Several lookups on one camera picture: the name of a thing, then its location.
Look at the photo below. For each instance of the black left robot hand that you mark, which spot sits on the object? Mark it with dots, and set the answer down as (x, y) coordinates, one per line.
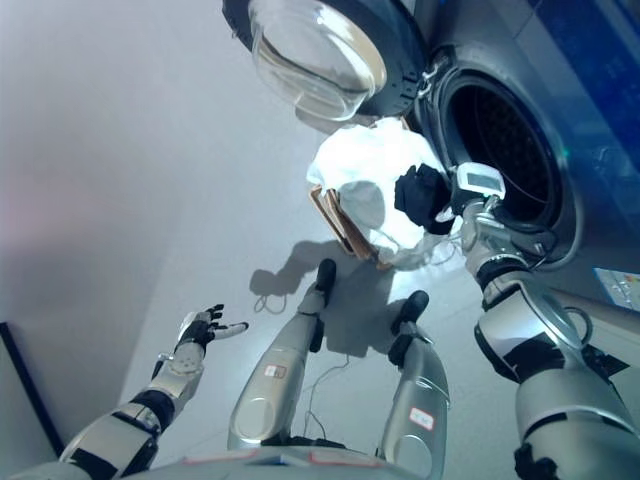
(197, 327)

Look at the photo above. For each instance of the black garment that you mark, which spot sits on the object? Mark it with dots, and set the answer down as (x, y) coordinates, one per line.
(420, 195)

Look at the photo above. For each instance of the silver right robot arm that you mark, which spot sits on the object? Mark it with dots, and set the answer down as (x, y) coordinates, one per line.
(540, 340)

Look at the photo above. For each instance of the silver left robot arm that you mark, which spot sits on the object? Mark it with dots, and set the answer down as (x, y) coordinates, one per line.
(170, 385)

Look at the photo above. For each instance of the brown wicker laundry basket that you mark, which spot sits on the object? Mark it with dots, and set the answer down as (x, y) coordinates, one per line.
(340, 225)

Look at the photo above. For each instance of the white basket liner cloth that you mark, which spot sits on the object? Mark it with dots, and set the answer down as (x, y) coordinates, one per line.
(365, 150)

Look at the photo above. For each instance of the round washing machine door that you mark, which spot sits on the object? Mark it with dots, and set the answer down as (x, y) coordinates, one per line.
(390, 50)

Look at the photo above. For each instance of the grey front-load washing machine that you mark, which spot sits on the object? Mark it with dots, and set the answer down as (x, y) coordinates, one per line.
(600, 125)

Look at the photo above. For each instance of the grey robot torso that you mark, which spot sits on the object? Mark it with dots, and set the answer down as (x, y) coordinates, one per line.
(270, 465)

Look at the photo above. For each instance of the silver right robot leg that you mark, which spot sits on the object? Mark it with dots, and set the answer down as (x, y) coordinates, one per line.
(420, 390)

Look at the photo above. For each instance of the energy label sticker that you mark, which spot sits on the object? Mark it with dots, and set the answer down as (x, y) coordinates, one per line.
(617, 287)

